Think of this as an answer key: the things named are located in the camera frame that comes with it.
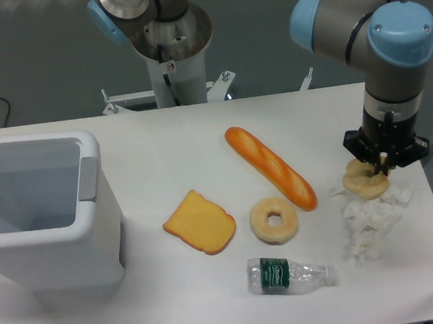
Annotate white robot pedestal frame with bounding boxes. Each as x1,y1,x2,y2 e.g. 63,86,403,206
97,41,317,116

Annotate crumpled white tissue paper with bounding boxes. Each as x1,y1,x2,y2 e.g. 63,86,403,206
329,183,414,266

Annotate white trash can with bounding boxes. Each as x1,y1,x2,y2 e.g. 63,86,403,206
0,131,125,291

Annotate round ring bread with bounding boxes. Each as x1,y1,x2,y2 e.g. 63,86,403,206
343,159,390,201
249,197,298,245

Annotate round ring bread on table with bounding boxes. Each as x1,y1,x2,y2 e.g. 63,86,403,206
249,197,298,245

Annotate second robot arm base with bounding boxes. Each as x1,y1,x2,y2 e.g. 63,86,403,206
87,0,212,63

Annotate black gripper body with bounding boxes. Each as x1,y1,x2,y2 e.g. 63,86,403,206
343,111,429,168

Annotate orange baguette bread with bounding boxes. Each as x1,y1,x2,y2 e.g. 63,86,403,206
225,126,318,211

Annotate clear plastic bottle green label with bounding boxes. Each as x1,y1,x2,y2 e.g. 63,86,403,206
247,257,338,296

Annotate orange toast slice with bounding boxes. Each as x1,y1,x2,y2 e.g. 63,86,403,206
162,189,236,255

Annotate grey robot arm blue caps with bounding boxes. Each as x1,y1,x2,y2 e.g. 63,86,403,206
289,0,433,174

